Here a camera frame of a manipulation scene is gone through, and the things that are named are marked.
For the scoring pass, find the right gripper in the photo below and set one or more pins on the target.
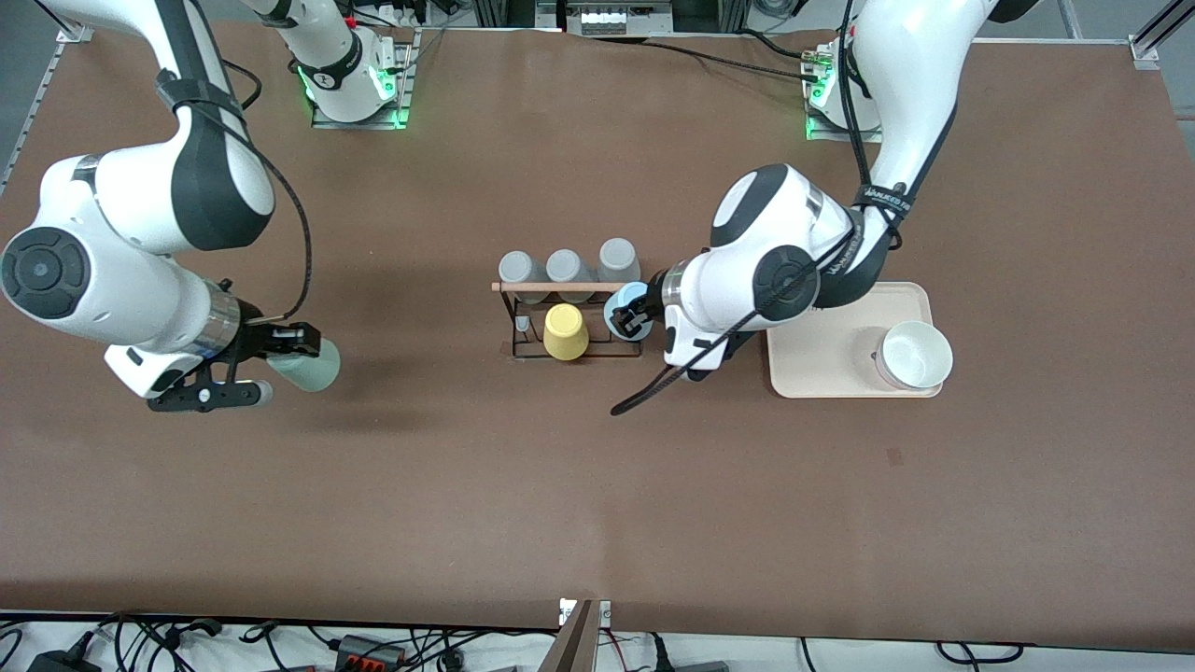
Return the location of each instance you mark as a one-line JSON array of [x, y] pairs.
[[254, 340]]

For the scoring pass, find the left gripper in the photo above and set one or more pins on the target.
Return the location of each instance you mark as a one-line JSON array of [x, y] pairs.
[[653, 286]]

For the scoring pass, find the blue cup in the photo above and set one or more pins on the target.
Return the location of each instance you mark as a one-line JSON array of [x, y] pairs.
[[624, 297]]

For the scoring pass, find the green cup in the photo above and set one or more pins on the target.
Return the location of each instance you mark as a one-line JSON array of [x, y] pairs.
[[313, 371]]

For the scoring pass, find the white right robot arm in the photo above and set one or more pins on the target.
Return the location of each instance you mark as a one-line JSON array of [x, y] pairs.
[[140, 205]]

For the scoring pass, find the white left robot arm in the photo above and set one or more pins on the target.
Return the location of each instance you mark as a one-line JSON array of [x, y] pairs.
[[794, 271]]

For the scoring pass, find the grey cup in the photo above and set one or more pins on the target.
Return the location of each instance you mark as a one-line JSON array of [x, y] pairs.
[[521, 271], [618, 259], [566, 269]]

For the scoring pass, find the yellow cup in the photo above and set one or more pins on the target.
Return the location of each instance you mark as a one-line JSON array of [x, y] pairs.
[[566, 334]]

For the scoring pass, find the beige plastic tray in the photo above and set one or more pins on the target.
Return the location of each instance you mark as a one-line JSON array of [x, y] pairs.
[[831, 359]]

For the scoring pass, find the white bowl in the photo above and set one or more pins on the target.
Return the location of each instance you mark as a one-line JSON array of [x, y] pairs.
[[917, 355]]

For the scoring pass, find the white power strip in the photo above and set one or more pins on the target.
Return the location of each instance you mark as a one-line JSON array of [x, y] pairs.
[[616, 17]]

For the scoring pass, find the black red connector block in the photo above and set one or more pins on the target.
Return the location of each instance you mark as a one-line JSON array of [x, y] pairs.
[[369, 651]]

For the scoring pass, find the black power adapter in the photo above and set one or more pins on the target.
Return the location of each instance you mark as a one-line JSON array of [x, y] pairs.
[[61, 661]]

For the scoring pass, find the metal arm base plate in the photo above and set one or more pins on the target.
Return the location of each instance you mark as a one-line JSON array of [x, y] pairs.
[[822, 131], [403, 89]]

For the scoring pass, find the wooden stand post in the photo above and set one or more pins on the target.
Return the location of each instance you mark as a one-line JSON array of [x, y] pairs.
[[571, 644]]

